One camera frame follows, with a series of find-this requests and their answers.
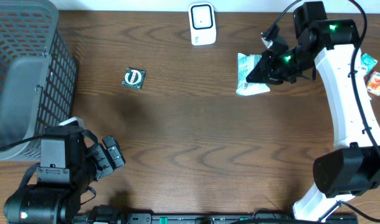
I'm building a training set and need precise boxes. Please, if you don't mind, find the white barcode scanner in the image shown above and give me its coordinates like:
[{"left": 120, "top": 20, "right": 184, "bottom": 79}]
[{"left": 188, "top": 2, "right": 217, "bottom": 46}]

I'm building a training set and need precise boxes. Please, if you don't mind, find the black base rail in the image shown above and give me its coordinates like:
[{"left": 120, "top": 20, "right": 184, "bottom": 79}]
[{"left": 74, "top": 212, "right": 359, "bottom": 224}]

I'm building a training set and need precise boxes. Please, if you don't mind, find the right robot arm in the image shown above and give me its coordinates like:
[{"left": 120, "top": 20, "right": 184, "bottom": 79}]
[{"left": 246, "top": 1, "right": 380, "bottom": 223}]

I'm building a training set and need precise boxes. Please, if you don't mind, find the light green wipes pack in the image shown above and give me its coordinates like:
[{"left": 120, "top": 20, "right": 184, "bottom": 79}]
[{"left": 236, "top": 53, "right": 270, "bottom": 96}]

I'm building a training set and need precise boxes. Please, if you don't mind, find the grey plastic shopping basket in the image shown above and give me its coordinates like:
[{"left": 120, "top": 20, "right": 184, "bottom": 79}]
[{"left": 0, "top": 0, "right": 78, "bottom": 161}]

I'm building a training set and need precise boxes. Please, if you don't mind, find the green tissue pack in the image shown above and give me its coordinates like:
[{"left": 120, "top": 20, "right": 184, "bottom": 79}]
[{"left": 361, "top": 53, "right": 378, "bottom": 77}]

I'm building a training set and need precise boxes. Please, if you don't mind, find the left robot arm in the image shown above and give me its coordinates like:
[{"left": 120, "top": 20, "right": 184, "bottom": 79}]
[{"left": 4, "top": 117, "right": 126, "bottom": 223}]

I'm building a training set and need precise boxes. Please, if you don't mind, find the orange tissue pack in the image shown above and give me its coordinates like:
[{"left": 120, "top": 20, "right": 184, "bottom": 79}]
[{"left": 366, "top": 72, "right": 380, "bottom": 96}]

